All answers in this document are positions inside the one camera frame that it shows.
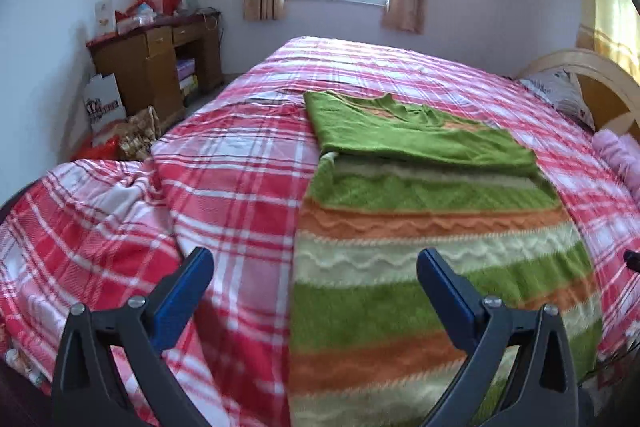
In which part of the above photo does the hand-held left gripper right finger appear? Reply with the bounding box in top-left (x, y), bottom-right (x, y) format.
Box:
top-left (416, 248), bottom-right (581, 427)

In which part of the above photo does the pink fluffy pillow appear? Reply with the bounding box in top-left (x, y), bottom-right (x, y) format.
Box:
top-left (592, 129), bottom-right (640, 198)

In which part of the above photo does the red plastic bag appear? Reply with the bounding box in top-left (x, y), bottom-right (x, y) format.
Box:
top-left (70, 134), bottom-right (121, 162)

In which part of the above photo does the beige patterned bag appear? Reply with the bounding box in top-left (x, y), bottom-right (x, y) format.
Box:
top-left (117, 106), bottom-right (162, 162)

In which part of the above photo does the wooden headboard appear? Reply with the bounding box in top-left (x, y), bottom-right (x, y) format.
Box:
top-left (515, 48), bottom-right (640, 138)

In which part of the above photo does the white paper bag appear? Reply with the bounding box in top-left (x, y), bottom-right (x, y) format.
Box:
top-left (82, 73), bottom-right (127, 138)

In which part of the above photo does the red plaid quilt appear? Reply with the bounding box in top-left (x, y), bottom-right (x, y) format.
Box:
top-left (0, 157), bottom-right (241, 427)

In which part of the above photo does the bed with red plaid sheet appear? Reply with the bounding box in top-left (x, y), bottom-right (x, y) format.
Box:
top-left (150, 36), bottom-right (640, 427)

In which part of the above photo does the grey patterned pillow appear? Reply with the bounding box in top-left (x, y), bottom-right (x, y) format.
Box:
top-left (520, 69), bottom-right (596, 130)

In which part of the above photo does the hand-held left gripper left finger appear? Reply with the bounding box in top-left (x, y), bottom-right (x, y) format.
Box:
top-left (51, 247), bottom-right (216, 427)

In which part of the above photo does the green striped knit sweater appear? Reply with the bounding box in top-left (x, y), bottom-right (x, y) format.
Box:
top-left (287, 90), bottom-right (603, 427)

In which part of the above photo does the white card box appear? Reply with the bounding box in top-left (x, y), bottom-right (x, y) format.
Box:
top-left (95, 0), bottom-right (117, 38)

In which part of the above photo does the clear plastic box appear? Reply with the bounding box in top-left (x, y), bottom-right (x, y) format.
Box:
top-left (116, 14), bottom-right (153, 32)

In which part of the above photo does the brown wooden desk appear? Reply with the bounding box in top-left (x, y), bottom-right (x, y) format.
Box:
top-left (86, 13), bottom-right (224, 128)

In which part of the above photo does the yellow curtain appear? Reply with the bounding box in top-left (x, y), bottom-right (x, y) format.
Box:
top-left (575, 0), bottom-right (640, 82)

